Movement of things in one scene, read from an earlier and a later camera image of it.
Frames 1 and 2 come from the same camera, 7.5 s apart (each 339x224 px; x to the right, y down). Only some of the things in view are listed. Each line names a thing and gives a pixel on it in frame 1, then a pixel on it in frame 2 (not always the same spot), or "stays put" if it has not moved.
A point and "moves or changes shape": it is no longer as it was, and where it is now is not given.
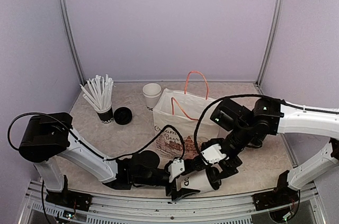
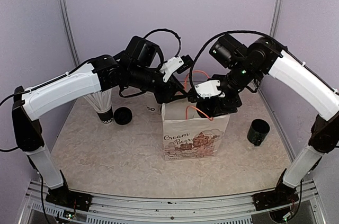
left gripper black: (178, 195) to (167, 94)
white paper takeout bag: (181, 110) moves or changes shape
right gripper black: (230, 168) to (226, 106)
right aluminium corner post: (275, 24) stays put
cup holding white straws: (98, 95) stays put
